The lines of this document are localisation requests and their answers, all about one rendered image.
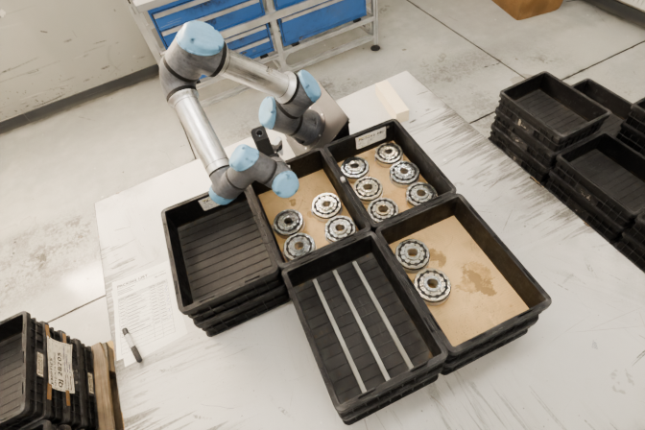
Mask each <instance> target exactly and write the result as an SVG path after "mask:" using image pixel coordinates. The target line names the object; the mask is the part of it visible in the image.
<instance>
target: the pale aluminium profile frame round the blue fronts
mask: <svg viewBox="0 0 645 430"><path fill-rule="evenodd" d="M325 1H328V0H304V1H301V2H298V3H296V4H294V5H291V6H289V7H286V8H283V9H280V10H278V11H276V10H275V7H273V3H272V0H265V4H266V10H265V15H262V16H259V17H257V18H255V19H252V20H249V21H247V22H244V23H241V24H238V25H236V26H233V27H230V28H227V29H224V30H222V31H220V32H219V33H220V34H221V36H222V37H223V38H227V37H230V36H234V35H237V34H240V33H243V32H245V31H247V30H250V29H252V28H255V27H258V26H261V25H263V24H266V23H269V22H270V24H271V28H269V29H270V33H271V34H272V35H271V37H272V41H273V45H274V49H275V51H274V52H270V53H268V54H265V55H263V56H260V58H257V59H255V60H256V61H258V62H261V63H266V62H269V61H271V60H272V61H273V62H274V63H275V65H276V66H277V67H278V69H277V70H278V71H280V72H282V73H285V72H287V71H291V72H295V71H297V70H300V69H301V68H304V67H306V66H309V65H311V64H314V63H316V62H319V61H321V60H325V59H328V58H330V57H333V56H335V55H338V54H340V53H343V52H344V51H347V50H349V49H352V48H354V47H357V46H359V45H362V44H364V43H367V42H369V41H372V44H373V45H372V46H371V48H370V49H371V50H372V51H378V50H379V49H380V46H379V45H376V44H378V9H377V0H366V4H368V3H369V2H370V8H369V7H367V6H366V8H367V16H365V17H362V18H357V19H354V20H352V22H349V23H347V24H345V25H342V26H340V27H337V28H335V29H332V30H329V31H327V32H324V33H322V34H319V35H316V36H312V37H310V38H307V39H305V40H303V41H300V42H295V43H293V44H291V45H290V46H287V47H285V48H282V44H281V40H280V37H281V33H280V32H279V31H280V29H279V25H277V23H276V20H277V19H279V18H281V17H284V16H287V15H289V14H292V13H295V12H299V11H302V10H305V9H307V8H310V7H313V6H315V5H318V4H320V3H322V2H325ZM125 2H126V4H127V6H128V8H129V10H130V12H131V14H132V16H133V18H134V20H135V22H136V24H137V26H138V28H139V30H140V32H141V34H142V35H143V36H144V38H145V40H146V42H147V44H148V46H149V48H150V50H151V52H152V54H153V56H154V57H155V60H156V62H157V64H158V66H159V65H160V61H161V59H162V57H163V55H164V54H165V53H166V49H165V47H162V48H159V46H158V44H157V42H156V40H155V37H154V34H153V32H152V30H151V29H153V28H155V25H154V23H151V24H148V22H147V20H146V18H145V16H144V14H143V12H141V13H138V11H137V9H136V7H135V4H134V3H133V1H132V0H125ZM131 7H133V9H134V11H135V13H136V14H134V12H133V10H132V8H131ZM370 22H371V27H370V26H369V25H367V23H370ZM357 27H360V28H361V29H362V30H364V31H365V32H366V33H367V34H368V35H367V36H363V37H360V38H357V39H355V40H352V41H351V42H348V43H346V44H343V45H341V46H338V47H336V48H333V49H331V50H328V51H326V52H323V53H321V54H318V55H316V56H314V57H312V58H309V59H307V60H303V61H300V62H297V63H295V64H292V65H288V64H286V58H287V57H288V55H289V54H291V53H293V52H296V51H297V50H300V49H302V48H305V47H308V46H310V45H313V44H315V43H318V42H320V41H323V40H325V39H328V38H331V37H333V36H336V35H339V34H341V33H344V32H347V31H349V30H352V29H354V28H357ZM223 79H226V78H225V77H223V76H220V75H218V76H217V77H215V78H211V77H208V78H205V79H202V80H197V83H196V88H197V89H200V88H202V87H205V86H208V85H210V84H214V83H217V82H218V81H221V80H223ZM249 89H252V87H249V86H247V85H244V84H242V85H239V86H236V87H234V88H232V89H230V90H227V91H225V92H222V93H220V94H217V95H215V96H212V97H210V98H207V99H205V100H202V101H200V104H201V106H202V107H203V108H205V107H208V106H210V105H213V104H215V103H218V102H220V101H223V100H224V99H227V98H229V97H232V96H234V95H237V94H239V93H242V92H244V91H247V90H249Z"/></svg>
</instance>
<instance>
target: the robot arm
mask: <svg viewBox="0 0 645 430"><path fill-rule="evenodd" d="M201 75H206V76H208V77H211V78H215V77H217V76H218V75H220V76H223V77H225V78H228V79H231V80H233V81H236V82H237V83H240V84H244V85H247V86H249V87H252V88H255V89H257V90H260V91H262V92H265V93H268V94H270V95H273V96H275V97H272V96H271V97H269V96H268V97H266V98H265V99H264V100H263V102H262V103H261V106H260V109H259V122H260V124H261V125H262V126H260V127H257V128H254V129H252V130H251V136H252V139H253V141H254V144H255V147H256V149H255V148H252V147H250V146H248V145H247V144H240V145H239V146H237V147H236V148H235V150H234V152H233V153H232V154H231V157H230V159H228V157H227V154H226V152H225V150H224V148H223V146H222V144H221V142H220V140H219V138H218V136H217V135H216V133H215V131H214V130H213V128H212V126H211V124H210V122H209V120H208V118H207V116H206V114H205V112H204V110H203V107H202V106H201V104H200V102H199V100H198V98H199V92H198V90H197V88H196V83H197V80H198V79H199V78H200V76H201ZM159 78H160V83H161V87H162V91H163V94H164V96H165V98H166V101H167V103H168V105H169V106H170V107H171V108H174V109H175V110H176V112H177V114H178V116H179V119H180V121H181V123H182V124H183V126H184V128H185V130H186V132H187V134H188V136H189V138H190V140H191V142H192V144H193V146H194V148H195V150H196V152H197V154H198V156H199V158H200V160H201V162H202V164H203V167H204V169H205V171H206V172H207V174H208V176H209V178H210V180H211V182H212V184H211V185H210V187H209V196H210V198H211V200H212V201H213V202H215V203H217V204H221V205H224V204H228V203H230V202H232V201H233V200H235V199H236V198H237V196H238V195H239V194H241V193H242V192H243V191H244V190H245V189H246V188H247V187H249V186H250V185H251V184H252V183H253V182H254V181H255V180H256V181H258V182H260V183H262V184H264V185H266V186H268V187H270V188H272V189H273V191H274V192H275V193H276V194H277V195H278V196H279V197H280V198H290V197H292V196H294V195H295V194H296V193H297V192H298V189H299V180H298V178H297V175H296V174H295V173H294V172H293V171H292V170H291V169H290V168H291V167H290V165H287V164H286V162H285V161H284V160H283V159H282V158H281V157H280V156H279V154H278V153H280V155H283V145H282V143H283V142H282V138H281V137H280V136H277V137H276V139H275V141H274V142H273V143H272V144H271V141H270V138H269V136H268V134H267V132H266V129H265V128H267V129H269V130H273V131H277V132H280V133H283V134H286V135H288V136H290V137H291V138H293V139H294V140H295V141H296V142H297V143H299V144H300V145H303V146H307V145H309V144H311V143H312V142H313V141H314V140H315V139H316V138H317V136H318V134H319V132H320V129H321V123H322V121H321V116H320V115H319V114H318V113H317V112H316V111H315V110H313V109H309V108H310V107H311V106H312V105H313V104H315V103H316V101H317V100H318V99H319V98H320V97H321V89H320V86H319V84H318V83H317V81H316V80H315V79H314V77H313V76H312V75H311V74H310V73H308V72H307V71H305V70H301V71H299V72H298V73H297V74H296V73H293V72H291V71H287V72H285V73H282V72H280V71H278V70H275V69H273V68H272V67H270V66H267V65H265V64H263V63H261V62H258V61H256V60H253V59H251V58H248V57H246V56H244V55H242V54H239V53H237V52H235V51H233V50H230V49H228V48H227V44H226V42H225V41H224V39H223V37H222V36H221V34H220V33H219V32H218V31H217V30H214V28H213V27H212V26H210V25H209V24H207V23H204V22H201V21H197V20H193V21H189V22H187V23H185V24H184V25H183V26H182V28H181V29H180V30H179V31H178V32H177V35H176V37H175V39H174V40H173V42H172V43H171V45H170V47H169V48H168V50H167V51H166V53H165V54H164V55H163V57H162V59H161V61H160V65H159Z"/></svg>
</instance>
